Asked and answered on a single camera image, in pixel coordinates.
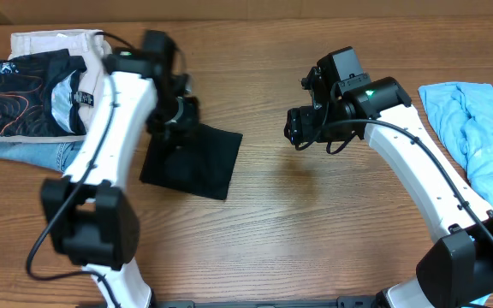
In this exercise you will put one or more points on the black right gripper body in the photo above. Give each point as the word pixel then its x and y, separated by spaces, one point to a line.
pixel 304 122

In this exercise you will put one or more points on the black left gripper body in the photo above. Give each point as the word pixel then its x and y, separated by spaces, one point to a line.
pixel 174 115

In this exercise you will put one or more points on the plain black t-shirt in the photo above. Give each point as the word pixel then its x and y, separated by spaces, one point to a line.
pixel 201 164

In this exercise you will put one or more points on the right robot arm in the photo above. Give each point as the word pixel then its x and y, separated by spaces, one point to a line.
pixel 458 269

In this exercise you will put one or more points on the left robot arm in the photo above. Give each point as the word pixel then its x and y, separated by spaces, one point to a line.
pixel 89 218

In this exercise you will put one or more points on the beige folded trousers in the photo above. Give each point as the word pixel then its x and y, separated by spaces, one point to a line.
pixel 92 64

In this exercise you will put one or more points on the blue folded jeans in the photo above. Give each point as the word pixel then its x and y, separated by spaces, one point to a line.
pixel 55 156

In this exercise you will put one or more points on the black patterned folded shirt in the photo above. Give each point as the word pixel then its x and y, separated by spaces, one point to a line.
pixel 37 96

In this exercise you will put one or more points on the light blue crumpled garment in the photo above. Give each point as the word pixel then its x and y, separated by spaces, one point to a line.
pixel 461 114

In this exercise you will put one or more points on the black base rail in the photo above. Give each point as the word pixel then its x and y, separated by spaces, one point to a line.
pixel 340 302

